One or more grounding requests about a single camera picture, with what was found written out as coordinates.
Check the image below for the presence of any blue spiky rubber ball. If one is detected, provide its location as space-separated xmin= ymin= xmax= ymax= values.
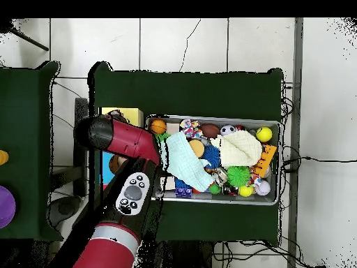
xmin=202 ymin=144 xmax=222 ymax=170

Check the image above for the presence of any small brown football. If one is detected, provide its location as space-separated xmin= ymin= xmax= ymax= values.
xmin=200 ymin=123 xmax=221 ymax=139

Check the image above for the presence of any purple ball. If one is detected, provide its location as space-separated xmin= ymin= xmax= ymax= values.
xmin=0 ymin=185 xmax=17 ymax=230

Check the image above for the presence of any dark grey rounded object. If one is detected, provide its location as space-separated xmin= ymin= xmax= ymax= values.
xmin=48 ymin=195 xmax=82 ymax=227

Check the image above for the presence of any black tripod leg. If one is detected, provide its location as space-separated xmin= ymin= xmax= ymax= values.
xmin=0 ymin=19 xmax=50 ymax=52

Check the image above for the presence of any white baseball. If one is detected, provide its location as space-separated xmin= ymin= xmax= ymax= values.
xmin=254 ymin=179 xmax=271 ymax=197

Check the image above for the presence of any shallow clear plastic bin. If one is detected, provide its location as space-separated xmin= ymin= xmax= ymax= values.
xmin=144 ymin=114 xmax=282 ymax=206

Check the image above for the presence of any cream waffle cloth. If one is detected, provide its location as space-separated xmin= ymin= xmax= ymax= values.
xmin=210 ymin=130 xmax=264 ymax=168

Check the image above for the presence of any light blue waffle cloth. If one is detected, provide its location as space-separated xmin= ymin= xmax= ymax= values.
xmin=160 ymin=131 xmax=215 ymax=193

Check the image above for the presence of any orange notched foam block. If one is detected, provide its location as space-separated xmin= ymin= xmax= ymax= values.
xmin=252 ymin=144 xmax=278 ymax=179

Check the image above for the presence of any small black white soccer ball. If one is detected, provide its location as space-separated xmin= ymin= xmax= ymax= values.
xmin=220 ymin=124 xmax=237 ymax=137

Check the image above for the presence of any dark green tablecloth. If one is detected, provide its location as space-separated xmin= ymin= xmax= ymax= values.
xmin=0 ymin=61 xmax=63 ymax=242
xmin=87 ymin=61 xmax=284 ymax=246

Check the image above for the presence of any black metal stand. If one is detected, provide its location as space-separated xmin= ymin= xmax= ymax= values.
xmin=50 ymin=97 xmax=89 ymax=198

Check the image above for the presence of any small orange basketball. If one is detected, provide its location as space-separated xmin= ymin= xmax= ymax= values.
xmin=150 ymin=119 xmax=167 ymax=135

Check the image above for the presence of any black cable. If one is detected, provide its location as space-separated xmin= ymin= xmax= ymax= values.
xmin=281 ymin=144 xmax=357 ymax=174

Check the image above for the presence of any yellow tennis ball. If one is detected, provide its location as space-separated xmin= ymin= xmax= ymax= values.
xmin=255 ymin=126 xmax=273 ymax=143

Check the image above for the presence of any green spiky rubber ball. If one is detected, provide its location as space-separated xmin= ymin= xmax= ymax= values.
xmin=226 ymin=165 xmax=252 ymax=188

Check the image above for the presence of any wooden box with three holes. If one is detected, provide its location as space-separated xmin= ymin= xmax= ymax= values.
xmin=98 ymin=107 xmax=144 ymax=193

